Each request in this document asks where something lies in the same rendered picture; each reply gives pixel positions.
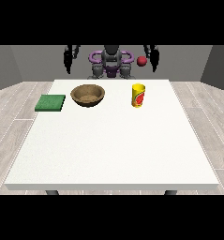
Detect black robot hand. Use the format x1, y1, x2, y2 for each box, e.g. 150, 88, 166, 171
63, 45, 82, 75
142, 45, 160, 74

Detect small red ball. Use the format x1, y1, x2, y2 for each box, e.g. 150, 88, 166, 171
136, 55, 148, 68

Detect brown wooden bowl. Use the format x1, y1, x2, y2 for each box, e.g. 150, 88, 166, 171
69, 83, 106, 108

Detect yellow cup with melon print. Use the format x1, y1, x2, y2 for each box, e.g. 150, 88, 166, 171
130, 82, 146, 109

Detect green square pad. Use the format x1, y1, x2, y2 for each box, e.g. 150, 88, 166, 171
34, 94, 67, 113

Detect grey robot trunk purple rings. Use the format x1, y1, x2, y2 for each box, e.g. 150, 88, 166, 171
87, 45, 136, 80

